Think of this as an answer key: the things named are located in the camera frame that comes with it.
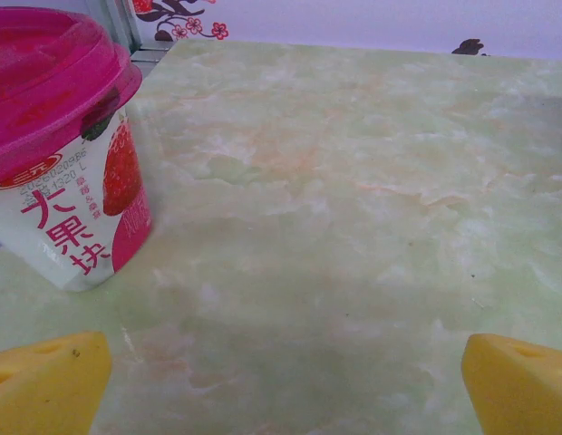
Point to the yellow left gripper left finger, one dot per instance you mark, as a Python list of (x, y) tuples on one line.
[(50, 385)]

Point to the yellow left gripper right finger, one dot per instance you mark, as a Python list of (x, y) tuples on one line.
[(516, 389)]

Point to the yogurt cup with pink lid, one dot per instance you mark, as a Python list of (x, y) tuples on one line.
[(59, 136)]

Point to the aluminium side rail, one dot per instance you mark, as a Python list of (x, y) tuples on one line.
[(149, 55)]

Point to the aluminium frame post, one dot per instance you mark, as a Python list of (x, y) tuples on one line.
[(121, 22)]

